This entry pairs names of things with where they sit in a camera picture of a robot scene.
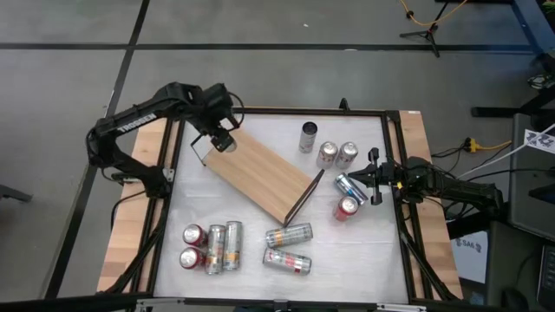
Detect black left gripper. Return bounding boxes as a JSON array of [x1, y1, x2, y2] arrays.
[[190, 82, 245, 153]]

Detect white cable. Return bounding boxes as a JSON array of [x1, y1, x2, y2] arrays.
[[454, 123, 555, 181]]

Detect silver Diet Coke can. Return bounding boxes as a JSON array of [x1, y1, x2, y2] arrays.
[[315, 140, 340, 171], [335, 140, 360, 171]]

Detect red Fanta soda can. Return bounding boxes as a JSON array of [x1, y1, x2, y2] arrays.
[[331, 195, 361, 224], [181, 223, 209, 249], [178, 246, 206, 271]]

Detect yellow floor cable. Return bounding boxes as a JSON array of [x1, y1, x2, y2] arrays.
[[397, 0, 470, 28]]

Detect black tripod stand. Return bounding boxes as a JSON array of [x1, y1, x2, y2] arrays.
[[398, 0, 452, 59]]

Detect black desk foot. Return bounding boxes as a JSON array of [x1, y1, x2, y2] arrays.
[[470, 84, 555, 119]]

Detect grey cabinet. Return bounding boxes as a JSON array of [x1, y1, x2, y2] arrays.
[[506, 112, 555, 243]]

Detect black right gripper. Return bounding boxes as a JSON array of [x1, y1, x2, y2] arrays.
[[346, 146, 402, 207]]

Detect white SA6 paper sign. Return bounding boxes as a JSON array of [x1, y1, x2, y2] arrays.
[[449, 231, 490, 286]]

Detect black stand foot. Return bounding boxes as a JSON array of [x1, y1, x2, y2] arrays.
[[0, 183, 34, 204]]

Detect white orange Celsius can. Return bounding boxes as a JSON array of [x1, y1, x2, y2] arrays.
[[204, 224, 227, 276], [222, 220, 245, 272], [264, 222, 315, 250]]

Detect blue metal desk frame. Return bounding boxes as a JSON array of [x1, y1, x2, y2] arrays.
[[510, 0, 555, 57]]

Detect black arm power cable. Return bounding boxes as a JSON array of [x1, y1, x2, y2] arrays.
[[109, 189, 149, 231]]

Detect black aluminium table frame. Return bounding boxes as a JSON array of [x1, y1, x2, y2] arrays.
[[97, 97, 463, 312]]

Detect black floor cables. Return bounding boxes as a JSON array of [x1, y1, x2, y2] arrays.
[[430, 145, 472, 174]]

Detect black rig crossbar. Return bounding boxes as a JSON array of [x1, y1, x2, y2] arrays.
[[0, 292, 555, 312]]

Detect white marker paper sheet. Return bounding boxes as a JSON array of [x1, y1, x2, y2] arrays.
[[523, 127, 555, 156]]

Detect white glossy table mat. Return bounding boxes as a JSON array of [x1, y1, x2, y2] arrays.
[[153, 113, 411, 304]]

